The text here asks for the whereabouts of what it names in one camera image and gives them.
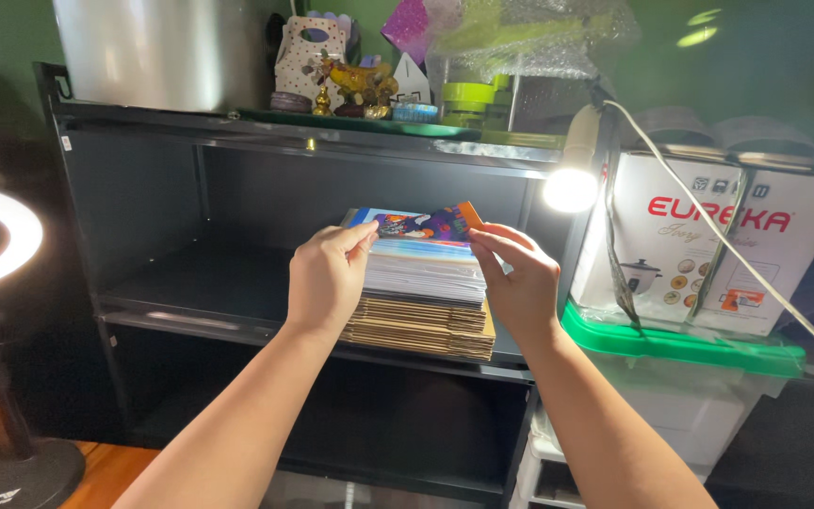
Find large steel pot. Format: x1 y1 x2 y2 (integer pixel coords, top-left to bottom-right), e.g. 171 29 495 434
51 0 278 115

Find white plastic drawer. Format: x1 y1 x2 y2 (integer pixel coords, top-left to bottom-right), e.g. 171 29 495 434
509 424 588 509

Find person's right hand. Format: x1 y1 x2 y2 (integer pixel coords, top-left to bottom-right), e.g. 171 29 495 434
467 222 563 344

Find small blue box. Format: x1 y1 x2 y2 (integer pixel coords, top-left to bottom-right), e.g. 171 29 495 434
391 102 440 125

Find white house-shaped card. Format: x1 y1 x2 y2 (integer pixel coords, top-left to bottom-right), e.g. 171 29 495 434
392 52 433 106

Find polka dot gift box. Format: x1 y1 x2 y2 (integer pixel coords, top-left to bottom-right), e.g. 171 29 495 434
273 15 349 108

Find ring light on black stand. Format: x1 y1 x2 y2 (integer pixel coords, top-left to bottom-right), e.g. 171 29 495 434
0 57 87 509

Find green plastic container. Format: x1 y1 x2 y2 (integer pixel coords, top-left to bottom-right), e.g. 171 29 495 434
440 74 515 132

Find black metal shelf unit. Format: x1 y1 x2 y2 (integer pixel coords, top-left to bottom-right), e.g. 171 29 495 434
33 61 619 509

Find clear storage bin green lid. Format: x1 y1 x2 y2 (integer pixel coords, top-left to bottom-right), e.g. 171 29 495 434
529 300 808 485

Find dark green tray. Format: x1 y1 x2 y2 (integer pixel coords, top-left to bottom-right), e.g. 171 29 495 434
236 107 483 141

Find stack of flat cardboard boxes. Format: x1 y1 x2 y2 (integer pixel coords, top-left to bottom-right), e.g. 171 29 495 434
339 293 497 362

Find black cable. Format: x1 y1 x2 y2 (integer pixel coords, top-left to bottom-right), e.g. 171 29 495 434
587 79 643 335

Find person's left hand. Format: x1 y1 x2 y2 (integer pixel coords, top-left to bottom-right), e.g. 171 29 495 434
286 220 380 335

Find purple tape roll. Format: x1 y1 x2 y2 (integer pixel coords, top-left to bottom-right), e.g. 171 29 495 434
270 90 313 115

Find lit bulb in white socket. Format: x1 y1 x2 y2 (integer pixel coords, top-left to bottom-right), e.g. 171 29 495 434
543 104 603 214

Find colourful printed card packet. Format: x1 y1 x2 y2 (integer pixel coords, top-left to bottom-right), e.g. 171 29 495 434
345 201 485 246

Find stack of clear-wrapped packets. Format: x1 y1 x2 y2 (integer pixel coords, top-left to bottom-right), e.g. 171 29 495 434
360 239 490 310

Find gold fruit tree ornament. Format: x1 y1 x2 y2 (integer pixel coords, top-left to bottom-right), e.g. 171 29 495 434
308 48 400 120

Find bubble wrap bundle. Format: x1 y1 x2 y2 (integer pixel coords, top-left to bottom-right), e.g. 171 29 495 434
424 0 643 84

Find white rice cooker carton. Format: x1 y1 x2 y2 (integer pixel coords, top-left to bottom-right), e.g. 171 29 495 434
569 150 814 338

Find purple glitter paper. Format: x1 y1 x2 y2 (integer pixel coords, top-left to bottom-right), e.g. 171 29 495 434
380 0 432 66

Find clear plastic covers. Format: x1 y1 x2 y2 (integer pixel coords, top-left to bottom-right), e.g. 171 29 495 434
629 106 814 168

